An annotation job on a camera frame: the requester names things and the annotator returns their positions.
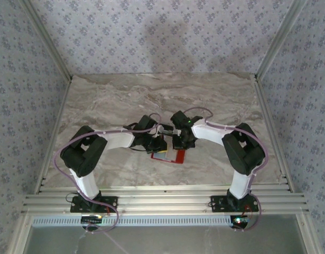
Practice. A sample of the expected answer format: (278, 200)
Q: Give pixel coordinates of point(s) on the aluminium frame post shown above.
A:
(281, 39)
(46, 39)

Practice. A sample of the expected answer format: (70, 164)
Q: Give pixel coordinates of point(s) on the red leather card holder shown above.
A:
(180, 157)

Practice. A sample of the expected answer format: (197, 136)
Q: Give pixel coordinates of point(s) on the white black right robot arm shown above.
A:
(241, 150)

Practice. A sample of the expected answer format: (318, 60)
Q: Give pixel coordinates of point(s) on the wide aluminium rail beam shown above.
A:
(165, 203)

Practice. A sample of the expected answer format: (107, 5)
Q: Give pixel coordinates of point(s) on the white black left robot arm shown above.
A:
(83, 153)

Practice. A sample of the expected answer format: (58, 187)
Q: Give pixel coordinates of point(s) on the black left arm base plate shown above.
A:
(109, 202)

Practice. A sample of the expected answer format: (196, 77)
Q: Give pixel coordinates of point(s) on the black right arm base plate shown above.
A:
(217, 203)

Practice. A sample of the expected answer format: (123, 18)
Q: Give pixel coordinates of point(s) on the narrow aluminium rail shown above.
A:
(165, 188)

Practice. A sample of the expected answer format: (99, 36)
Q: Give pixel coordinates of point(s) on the aluminium table side rail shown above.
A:
(265, 105)
(62, 105)

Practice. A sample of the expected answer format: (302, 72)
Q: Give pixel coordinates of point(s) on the grey metal sheet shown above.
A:
(178, 240)

